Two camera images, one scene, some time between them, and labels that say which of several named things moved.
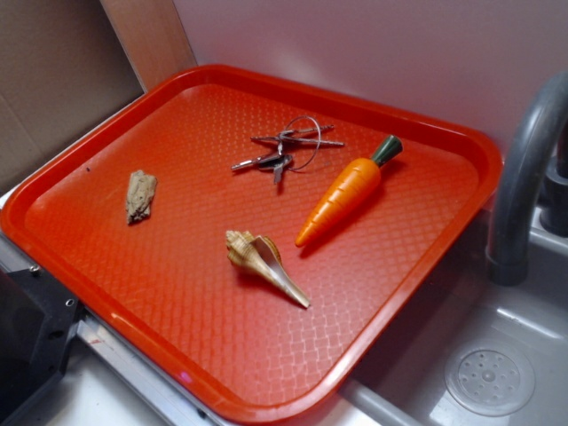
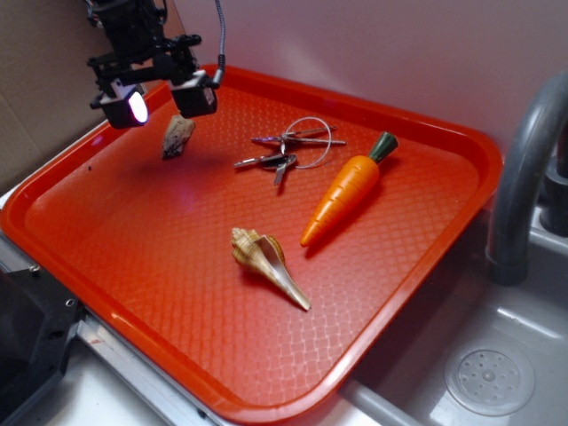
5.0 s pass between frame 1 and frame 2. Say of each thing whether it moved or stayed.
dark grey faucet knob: stayed
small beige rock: moved
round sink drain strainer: stayed
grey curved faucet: stayed
